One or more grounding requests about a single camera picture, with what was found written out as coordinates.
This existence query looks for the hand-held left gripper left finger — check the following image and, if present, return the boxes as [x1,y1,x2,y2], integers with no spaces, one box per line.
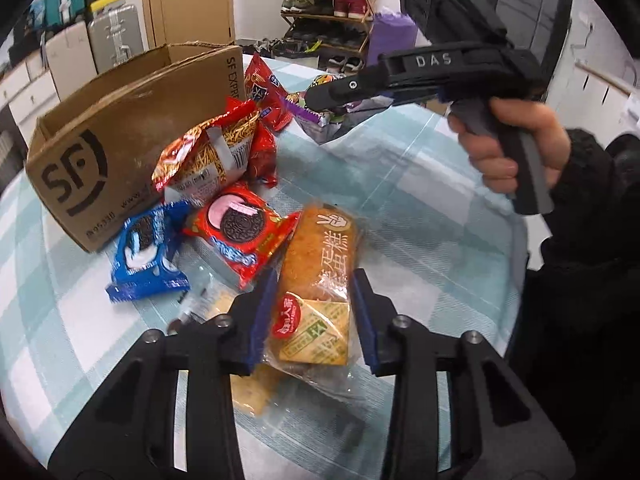
[47,266,279,480]

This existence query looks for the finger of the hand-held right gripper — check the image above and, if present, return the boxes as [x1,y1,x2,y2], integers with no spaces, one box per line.
[305,66,392,112]

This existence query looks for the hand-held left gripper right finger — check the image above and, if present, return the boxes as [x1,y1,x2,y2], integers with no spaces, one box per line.
[351,268,578,480]

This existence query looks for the purple foil snack packet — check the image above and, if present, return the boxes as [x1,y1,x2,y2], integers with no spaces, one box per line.
[280,91,396,147]

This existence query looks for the clear-wrapped cake packet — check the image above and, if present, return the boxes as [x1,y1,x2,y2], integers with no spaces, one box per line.
[260,202,366,401]

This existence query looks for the red snack packet blue print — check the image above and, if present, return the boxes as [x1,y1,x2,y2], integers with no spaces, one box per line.
[243,52,296,133]

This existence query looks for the red cookie packet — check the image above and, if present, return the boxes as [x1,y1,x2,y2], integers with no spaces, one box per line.
[182,180,302,291]

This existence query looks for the small red snack packet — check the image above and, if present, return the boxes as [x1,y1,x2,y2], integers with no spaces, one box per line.
[247,122,279,188]

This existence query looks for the crispy noodle snack packet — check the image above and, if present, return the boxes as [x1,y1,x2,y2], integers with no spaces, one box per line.
[151,99,261,207]

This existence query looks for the brown cardboard box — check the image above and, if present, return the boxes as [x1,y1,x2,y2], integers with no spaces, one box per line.
[26,43,247,253]

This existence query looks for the person's right forearm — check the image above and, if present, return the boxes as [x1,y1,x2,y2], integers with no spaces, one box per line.
[507,127,640,441]

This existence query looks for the person's right hand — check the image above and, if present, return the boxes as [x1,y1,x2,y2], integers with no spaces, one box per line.
[446,99,572,195]

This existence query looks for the colourful round-print snack packet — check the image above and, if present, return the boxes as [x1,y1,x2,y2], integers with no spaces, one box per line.
[311,73,351,92]

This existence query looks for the pale cracker packet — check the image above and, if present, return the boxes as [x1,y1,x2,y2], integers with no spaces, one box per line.
[167,287,283,418]

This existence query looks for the purple bag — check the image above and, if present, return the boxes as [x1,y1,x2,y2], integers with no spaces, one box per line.
[367,11,418,68]

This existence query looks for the rows of shoes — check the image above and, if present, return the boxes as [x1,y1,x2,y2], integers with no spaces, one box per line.
[277,0,376,51]

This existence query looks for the blue cookie packet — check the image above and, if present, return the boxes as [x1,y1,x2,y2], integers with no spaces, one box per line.
[105,200,192,303]

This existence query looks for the white side cabinet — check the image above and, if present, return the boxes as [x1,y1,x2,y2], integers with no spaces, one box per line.
[570,0,640,136]

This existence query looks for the wooden door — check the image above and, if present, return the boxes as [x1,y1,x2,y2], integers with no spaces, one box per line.
[141,0,235,52]

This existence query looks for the silver suitcase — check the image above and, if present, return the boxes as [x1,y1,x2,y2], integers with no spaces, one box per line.
[87,3,146,75]

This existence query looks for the beige suitcase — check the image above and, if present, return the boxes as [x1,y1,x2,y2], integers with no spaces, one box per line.
[44,22,98,92]

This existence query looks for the white drawer cabinet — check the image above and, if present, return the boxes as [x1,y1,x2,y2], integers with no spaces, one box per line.
[0,55,63,131]

